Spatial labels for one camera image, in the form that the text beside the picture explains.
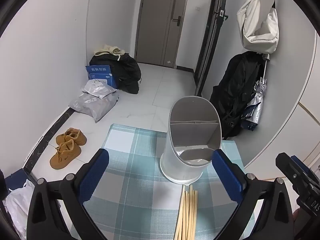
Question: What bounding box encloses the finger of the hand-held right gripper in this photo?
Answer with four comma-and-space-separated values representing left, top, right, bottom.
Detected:
275, 152, 317, 200

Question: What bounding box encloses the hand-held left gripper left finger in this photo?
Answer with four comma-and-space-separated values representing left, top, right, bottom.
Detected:
26, 148, 110, 240

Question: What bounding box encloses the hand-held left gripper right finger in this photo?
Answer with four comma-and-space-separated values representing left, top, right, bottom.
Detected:
211, 149, 294, 240

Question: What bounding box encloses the white grey utensil holder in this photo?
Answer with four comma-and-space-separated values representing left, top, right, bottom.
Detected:
160, 96, 223, 184

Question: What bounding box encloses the bundle of wooden chopsticks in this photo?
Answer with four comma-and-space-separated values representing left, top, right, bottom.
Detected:
174, 185, 199, 240

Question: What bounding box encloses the white hanging shoulder bag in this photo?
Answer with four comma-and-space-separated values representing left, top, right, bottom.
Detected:
236, 0, 280, 54

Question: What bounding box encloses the tan suede shoe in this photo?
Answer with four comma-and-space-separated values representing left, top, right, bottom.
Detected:
49, 139, 82, 170
55, 128, 87, 146

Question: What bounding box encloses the teal plaid tablecloth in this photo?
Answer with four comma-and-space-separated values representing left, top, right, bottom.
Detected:
67, 123, 255, 240

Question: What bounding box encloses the large grey parcel bag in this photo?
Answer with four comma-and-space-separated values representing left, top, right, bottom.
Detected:
68, 91, 119, 123

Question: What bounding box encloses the silver folding umbrella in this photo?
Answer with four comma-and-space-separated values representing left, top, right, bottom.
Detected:
241, 54, 272, 132

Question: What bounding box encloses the white plastic bag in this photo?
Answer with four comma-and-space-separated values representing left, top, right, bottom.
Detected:
5, 179, 35, 240

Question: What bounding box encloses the black hanging coat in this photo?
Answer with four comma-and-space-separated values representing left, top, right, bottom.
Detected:
209, 51, 267, 140

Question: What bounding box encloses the small grey parcel bag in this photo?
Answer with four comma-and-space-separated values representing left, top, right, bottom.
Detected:
81, 79, 118, 98

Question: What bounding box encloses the blue cardboard box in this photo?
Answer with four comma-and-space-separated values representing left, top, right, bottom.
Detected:
85, 65, 119, 90

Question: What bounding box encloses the black jacket pile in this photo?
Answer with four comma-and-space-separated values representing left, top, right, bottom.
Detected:
89, 52, 142, 95

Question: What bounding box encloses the beige cloth bag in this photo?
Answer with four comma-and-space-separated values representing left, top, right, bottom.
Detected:
94, 44, 129, 57

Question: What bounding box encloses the black framed door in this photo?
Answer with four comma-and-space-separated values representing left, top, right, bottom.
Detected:
194, 0, 229, 97

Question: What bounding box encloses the grey door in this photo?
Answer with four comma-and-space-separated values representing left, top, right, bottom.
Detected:
134, 0, 190, 68

